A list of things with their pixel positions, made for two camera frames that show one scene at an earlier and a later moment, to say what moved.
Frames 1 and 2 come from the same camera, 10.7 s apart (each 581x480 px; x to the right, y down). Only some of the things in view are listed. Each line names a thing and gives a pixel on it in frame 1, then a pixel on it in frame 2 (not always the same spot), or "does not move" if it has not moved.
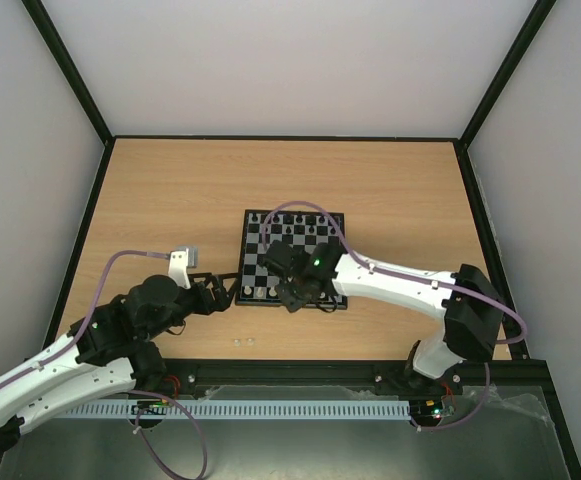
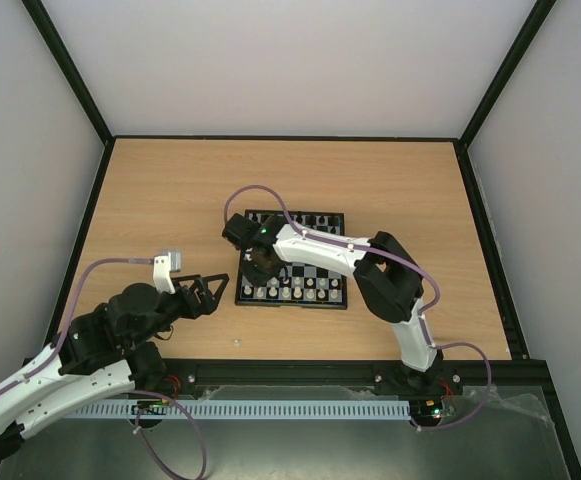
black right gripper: [296, 292] to [258, 262]
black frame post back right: [518, 48] does not move
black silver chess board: [257, 282] does not move
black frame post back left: [70, 70] does not move
